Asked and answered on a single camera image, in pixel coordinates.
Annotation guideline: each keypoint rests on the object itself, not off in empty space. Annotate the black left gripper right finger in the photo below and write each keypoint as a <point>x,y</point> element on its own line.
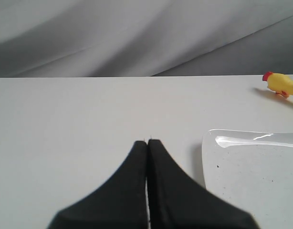
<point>176,201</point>

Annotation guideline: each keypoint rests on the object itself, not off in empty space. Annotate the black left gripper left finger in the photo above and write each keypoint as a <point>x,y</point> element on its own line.
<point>119,203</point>

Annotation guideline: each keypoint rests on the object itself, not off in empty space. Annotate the yellow rubber chicken toy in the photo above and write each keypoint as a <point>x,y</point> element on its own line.
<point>279,83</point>

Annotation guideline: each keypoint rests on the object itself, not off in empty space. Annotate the white square plate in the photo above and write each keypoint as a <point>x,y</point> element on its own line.
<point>253,171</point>

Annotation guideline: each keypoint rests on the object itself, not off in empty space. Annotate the grey backdrop cloth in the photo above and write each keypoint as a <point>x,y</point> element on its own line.
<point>101,38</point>

